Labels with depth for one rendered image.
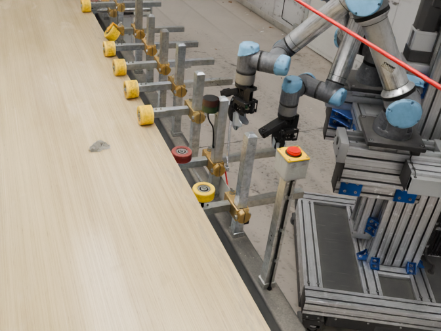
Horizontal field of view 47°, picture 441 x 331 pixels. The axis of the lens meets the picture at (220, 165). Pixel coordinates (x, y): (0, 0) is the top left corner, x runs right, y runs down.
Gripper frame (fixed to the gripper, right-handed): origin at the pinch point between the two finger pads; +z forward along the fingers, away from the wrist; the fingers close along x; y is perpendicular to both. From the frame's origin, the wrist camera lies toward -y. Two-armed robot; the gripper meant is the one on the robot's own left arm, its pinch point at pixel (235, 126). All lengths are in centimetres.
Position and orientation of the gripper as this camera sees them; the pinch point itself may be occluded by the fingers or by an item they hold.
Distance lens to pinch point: 203.6
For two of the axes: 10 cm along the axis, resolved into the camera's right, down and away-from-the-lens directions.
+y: 6.6, 4.6, -5.9
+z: -0.9, 8.3, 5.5
